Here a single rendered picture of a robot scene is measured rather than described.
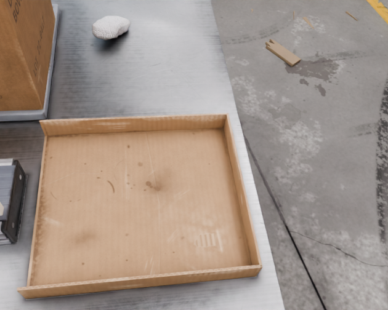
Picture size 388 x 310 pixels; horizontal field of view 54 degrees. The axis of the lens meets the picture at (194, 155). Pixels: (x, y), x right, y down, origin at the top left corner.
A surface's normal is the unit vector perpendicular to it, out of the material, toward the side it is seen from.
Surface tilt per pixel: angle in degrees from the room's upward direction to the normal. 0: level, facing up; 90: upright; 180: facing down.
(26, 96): 90
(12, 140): 0
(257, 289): 0
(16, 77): 90
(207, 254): 0
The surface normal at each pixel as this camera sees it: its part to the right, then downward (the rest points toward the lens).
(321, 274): 0.08, -0.56
